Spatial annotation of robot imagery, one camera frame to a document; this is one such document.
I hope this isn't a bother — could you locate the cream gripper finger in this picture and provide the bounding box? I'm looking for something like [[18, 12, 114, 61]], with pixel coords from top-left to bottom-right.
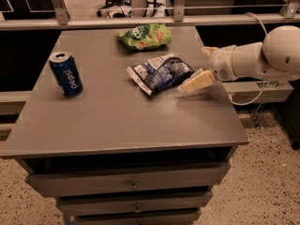
[[202, 46, 218, 58], [178, 68, 215, 93]]

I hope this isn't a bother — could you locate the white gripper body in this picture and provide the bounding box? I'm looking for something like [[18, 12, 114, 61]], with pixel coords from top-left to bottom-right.
[[208, 45, 235, 82]]

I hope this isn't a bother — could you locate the blue chip bag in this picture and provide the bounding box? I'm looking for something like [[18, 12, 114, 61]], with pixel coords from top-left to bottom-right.
[[127, 53, 195, 96]]

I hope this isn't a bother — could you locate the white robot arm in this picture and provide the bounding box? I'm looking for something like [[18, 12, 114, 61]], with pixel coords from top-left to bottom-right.
[[178, 25, 300, 93]]

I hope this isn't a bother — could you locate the green chip bag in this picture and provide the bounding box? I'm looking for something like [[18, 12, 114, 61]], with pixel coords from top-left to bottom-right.
[[115, 23, 172, 51]]

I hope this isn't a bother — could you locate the blue pepsi can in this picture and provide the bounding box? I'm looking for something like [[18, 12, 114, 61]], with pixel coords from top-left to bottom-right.
[[49, 52, 83, 98]]

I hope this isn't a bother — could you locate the grey metal railing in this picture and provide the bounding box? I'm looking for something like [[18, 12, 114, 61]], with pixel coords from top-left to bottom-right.
[[0, 0, 300, 31]]

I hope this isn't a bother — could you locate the grey drawer cabinet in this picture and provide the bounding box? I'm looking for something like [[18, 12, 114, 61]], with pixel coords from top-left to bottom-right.
[[0, 26, 250, 225]]

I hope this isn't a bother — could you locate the black office chair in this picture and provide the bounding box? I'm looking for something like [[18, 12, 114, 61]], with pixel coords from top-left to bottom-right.
[[97, 0, 131, 18]]

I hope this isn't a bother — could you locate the middle grey drawer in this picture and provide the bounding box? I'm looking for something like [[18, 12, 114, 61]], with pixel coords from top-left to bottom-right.
[[57, 190, 212, 216]]

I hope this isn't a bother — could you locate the grey drawer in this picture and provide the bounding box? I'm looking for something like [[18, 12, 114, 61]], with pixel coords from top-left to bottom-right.
[[57, 190, 212, 216], [26, 161, 231, 197], [63, 208, 201, 225]]

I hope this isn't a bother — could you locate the top grey drawer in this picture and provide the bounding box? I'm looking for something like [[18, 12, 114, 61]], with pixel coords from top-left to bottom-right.
[[26, 161, 231, 197]]

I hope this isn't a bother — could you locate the bottom grey drawer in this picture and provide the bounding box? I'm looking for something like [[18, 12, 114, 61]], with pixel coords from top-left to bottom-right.
[[63, 208, 201, 225]]

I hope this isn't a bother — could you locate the white cable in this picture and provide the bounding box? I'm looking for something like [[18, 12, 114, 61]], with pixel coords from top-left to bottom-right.
[[228, 11, 269, 107]]

